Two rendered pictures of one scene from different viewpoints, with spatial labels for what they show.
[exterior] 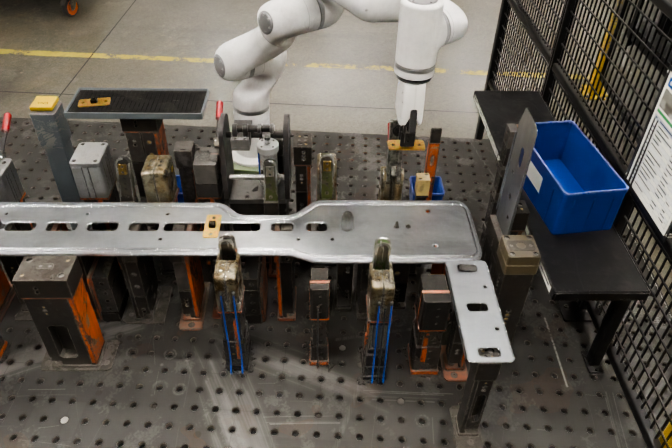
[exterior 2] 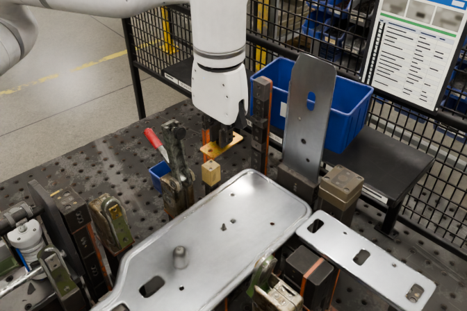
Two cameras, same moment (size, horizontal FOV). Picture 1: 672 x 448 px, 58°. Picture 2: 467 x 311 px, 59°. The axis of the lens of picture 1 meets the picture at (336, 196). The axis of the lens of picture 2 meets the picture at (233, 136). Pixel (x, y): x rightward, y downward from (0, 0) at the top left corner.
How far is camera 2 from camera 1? 0.79 m
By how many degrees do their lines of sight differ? 33
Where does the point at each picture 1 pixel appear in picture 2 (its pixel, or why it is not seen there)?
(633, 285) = (422, 160)
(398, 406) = not seen: outside the picture
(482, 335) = (393, 281)
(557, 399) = not seen: hidden behind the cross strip
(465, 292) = (339, 250)
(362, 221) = (190, 246)
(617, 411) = (431, 255)
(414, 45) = (231, 19)
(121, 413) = not seen: outside the picture
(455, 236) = (276, 203)
